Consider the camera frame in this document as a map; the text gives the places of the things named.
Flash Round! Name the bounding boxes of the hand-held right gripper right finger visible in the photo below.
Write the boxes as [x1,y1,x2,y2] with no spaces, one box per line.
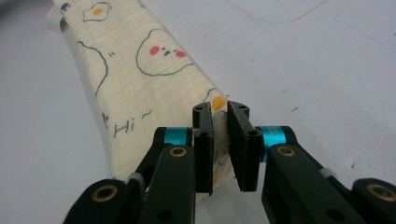
[227,101,263,192]

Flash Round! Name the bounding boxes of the cream printed cloth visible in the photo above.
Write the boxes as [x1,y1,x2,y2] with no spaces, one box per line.
[50,0,234,200]

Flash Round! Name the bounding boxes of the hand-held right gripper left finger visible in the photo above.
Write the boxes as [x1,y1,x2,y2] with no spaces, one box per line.
[191,102,215,196]

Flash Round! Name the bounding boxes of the light blue table mat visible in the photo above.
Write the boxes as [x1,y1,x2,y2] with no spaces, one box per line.
[0,0,396,224]

